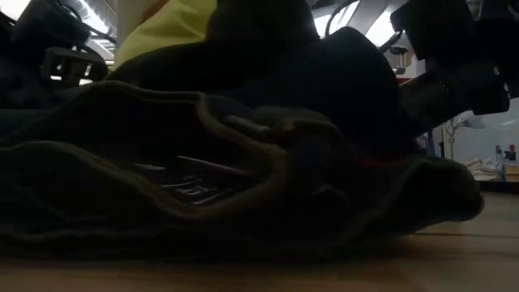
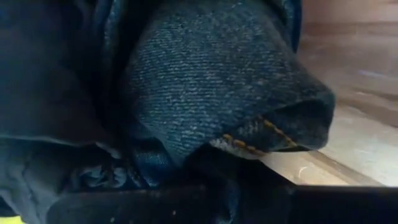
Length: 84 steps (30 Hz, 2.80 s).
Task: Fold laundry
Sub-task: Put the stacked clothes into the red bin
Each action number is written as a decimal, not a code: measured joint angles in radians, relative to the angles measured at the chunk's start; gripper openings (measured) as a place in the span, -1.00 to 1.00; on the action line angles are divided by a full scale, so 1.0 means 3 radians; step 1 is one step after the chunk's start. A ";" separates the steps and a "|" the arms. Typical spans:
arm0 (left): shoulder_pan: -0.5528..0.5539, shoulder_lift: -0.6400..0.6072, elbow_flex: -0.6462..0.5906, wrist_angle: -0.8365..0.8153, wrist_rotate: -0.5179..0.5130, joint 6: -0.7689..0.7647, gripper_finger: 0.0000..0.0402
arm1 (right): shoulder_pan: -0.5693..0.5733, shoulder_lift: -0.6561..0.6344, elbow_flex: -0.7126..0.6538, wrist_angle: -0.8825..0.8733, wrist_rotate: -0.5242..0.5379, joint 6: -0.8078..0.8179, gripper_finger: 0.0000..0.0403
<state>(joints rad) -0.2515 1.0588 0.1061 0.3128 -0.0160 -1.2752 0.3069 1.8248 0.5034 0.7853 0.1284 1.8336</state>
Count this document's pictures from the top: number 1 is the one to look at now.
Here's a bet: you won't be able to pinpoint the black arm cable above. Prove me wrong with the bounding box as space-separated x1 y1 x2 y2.
324 0 358 37

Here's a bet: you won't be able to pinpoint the stack of folded cloths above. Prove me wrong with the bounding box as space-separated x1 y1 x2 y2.
464 157 498 183

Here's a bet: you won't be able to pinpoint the yellow-green shirt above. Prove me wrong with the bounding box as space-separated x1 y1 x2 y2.
113 0 220 68

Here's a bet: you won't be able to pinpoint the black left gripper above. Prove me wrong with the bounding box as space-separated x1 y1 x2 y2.
0 40 109 109

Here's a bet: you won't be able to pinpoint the dark denim jeans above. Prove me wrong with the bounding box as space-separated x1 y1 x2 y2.
0 80 486 260

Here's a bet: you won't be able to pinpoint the white multi-head lamp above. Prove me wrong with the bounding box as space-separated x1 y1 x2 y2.
441 115 486 161

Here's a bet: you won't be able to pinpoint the black aluminium table frame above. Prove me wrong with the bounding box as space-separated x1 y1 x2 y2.
478 180 519 195

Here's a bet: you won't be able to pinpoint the small bottles group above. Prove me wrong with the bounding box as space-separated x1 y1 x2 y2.
493 144 519 183

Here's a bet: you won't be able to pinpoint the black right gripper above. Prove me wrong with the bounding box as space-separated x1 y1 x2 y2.
399 56 511 135

